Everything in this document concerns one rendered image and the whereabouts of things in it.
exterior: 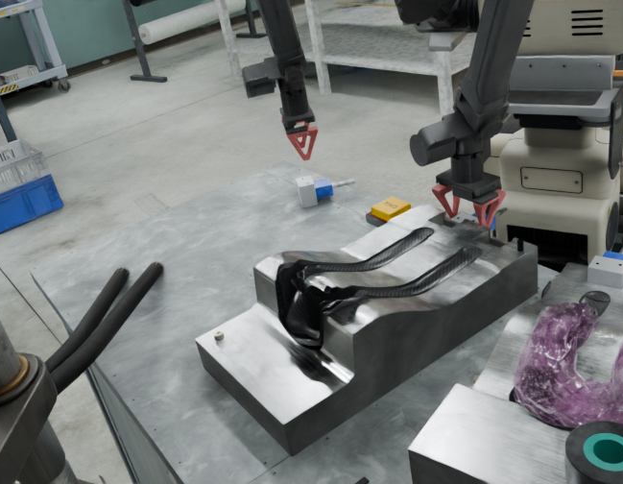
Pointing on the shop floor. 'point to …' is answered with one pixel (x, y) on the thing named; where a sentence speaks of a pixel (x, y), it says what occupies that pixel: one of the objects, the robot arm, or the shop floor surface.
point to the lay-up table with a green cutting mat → (361, 49)
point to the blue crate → (22, 205)
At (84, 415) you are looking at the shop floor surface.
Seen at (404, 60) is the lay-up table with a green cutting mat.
